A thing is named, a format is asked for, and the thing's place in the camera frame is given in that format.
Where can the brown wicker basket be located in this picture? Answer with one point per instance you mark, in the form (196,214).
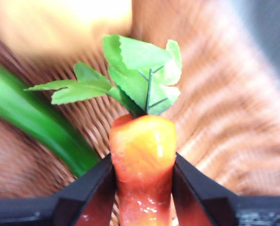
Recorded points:
(224,117)

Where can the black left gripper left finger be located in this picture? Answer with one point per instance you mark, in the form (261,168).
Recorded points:
(83,188)

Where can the orange carrot with green leaves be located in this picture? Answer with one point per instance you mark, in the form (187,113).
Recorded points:
(142,146)

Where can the green chili pepper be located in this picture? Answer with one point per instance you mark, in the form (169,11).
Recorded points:
(24,110)

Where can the yellow-brown potato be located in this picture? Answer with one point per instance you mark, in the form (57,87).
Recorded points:
(59,18)

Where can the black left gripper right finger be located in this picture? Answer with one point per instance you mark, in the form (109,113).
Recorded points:
(210,195)

